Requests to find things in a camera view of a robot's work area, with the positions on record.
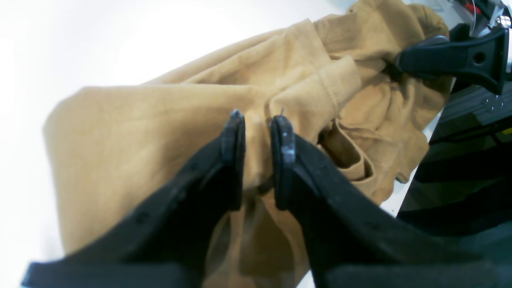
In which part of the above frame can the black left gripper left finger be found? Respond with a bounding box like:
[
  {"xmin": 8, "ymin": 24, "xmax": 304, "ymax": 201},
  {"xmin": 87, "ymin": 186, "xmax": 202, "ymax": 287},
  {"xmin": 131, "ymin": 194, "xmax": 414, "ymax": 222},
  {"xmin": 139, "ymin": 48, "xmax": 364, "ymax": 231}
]
[{"xmin": 22, "ymin": 110, "xmax": 246, "ymax": 288}]

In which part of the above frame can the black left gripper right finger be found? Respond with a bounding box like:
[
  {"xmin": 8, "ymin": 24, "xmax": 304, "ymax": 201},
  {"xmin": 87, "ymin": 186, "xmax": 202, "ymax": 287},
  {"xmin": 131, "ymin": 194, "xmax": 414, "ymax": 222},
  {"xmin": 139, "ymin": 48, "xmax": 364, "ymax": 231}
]
[{"xmin": 270, "ymin": 116, "xmax": 504, "ymax": 288}]

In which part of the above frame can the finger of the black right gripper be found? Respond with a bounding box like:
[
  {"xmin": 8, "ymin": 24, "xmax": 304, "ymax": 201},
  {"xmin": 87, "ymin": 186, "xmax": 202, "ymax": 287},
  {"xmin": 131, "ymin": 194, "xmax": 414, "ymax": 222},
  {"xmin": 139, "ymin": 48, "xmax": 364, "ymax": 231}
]
[{"xmin": 395, "ymin": 27, "xmax": 510, "ymax": 95}]

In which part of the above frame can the brown t-shirt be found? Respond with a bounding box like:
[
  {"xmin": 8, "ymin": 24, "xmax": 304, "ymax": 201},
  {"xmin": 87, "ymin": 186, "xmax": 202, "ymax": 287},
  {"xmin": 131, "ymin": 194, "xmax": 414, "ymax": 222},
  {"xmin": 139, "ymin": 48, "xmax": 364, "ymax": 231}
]
[{"xmin": 44, "ymin": 0, "xmax": 452, "ymax": 288}]

